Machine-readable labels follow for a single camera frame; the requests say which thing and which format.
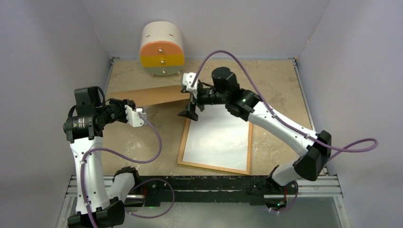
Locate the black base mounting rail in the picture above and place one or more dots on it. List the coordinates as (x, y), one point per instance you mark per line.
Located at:
(257, 190)

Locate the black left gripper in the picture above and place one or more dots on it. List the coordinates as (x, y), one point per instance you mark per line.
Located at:
(122, 103)

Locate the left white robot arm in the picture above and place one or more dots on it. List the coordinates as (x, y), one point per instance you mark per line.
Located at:
(96, 206)

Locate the round pastel drawer cabinet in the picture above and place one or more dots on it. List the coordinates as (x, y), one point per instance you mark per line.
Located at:
(161, 50)

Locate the aluminium extrusion frame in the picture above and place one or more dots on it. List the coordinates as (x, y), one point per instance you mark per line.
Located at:
(319, 203)

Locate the glossy building photo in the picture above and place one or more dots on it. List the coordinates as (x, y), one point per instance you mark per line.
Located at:
(220, 138)

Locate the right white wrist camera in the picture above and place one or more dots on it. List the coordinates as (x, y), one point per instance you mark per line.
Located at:
(189, 83)

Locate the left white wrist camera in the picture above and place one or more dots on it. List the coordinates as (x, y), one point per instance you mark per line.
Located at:
(136, 117)

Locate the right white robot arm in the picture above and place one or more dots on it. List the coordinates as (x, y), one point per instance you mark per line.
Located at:
(247, 105)

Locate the yellow picture frame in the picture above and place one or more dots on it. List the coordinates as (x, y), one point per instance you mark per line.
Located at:
(214, 166)

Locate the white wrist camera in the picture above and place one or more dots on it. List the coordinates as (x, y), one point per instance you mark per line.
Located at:
(136, 117)
(189, 83)

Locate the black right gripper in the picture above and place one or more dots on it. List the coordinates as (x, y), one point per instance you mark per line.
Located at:
(190, 113)

